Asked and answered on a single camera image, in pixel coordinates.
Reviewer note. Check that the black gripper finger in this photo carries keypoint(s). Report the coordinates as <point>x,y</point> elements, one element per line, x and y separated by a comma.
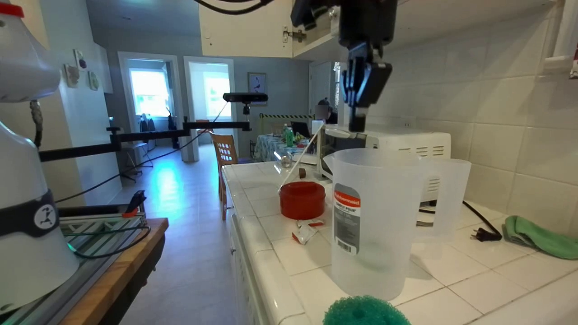
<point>375,81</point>
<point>354,90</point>

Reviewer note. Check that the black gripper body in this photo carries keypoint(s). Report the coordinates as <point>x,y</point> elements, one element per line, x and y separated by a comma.
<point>366,24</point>

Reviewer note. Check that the red jug lid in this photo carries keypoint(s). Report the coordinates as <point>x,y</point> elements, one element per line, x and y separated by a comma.
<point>301,201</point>

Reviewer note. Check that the translucent plastic jug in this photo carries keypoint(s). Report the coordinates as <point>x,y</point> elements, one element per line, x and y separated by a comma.
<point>375,240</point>

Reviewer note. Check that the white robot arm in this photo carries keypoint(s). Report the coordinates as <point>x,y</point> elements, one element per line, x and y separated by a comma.
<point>29,258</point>

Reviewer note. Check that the seated person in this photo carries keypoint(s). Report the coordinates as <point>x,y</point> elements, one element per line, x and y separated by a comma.
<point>325,110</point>

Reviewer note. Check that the white toaster oven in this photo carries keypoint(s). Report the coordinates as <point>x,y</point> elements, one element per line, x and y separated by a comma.
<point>415,145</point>

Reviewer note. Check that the green bottle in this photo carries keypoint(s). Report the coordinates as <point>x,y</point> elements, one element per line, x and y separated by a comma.
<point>287,136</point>

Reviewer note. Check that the wooden chair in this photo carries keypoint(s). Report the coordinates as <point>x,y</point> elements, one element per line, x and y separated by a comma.
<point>226,150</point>

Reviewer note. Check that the red white sauce packet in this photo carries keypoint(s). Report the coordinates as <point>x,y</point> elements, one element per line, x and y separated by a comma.
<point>305,233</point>

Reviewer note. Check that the green smiley scrubber sponge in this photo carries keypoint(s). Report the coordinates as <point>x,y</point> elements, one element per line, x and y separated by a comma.
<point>363,311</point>

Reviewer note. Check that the green cloth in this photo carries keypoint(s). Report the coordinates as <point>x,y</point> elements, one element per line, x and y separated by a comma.
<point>542,240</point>

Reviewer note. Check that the red black clamp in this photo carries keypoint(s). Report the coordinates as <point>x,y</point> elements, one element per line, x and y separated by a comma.
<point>135,204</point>

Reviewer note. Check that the wooden table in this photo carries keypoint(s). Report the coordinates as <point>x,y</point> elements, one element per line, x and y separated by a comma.
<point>119,271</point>

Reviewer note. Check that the framed wall picture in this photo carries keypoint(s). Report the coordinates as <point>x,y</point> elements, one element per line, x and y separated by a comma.
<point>256,81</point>

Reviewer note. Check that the black stereo camera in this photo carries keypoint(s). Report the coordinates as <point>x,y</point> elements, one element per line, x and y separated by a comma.
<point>244,96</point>

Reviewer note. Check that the black camera boom stand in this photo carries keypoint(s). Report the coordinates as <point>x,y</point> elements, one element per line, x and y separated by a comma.
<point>144,137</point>

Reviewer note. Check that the wall ornaments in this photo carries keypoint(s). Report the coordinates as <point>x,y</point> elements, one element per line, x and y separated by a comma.
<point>74,69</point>

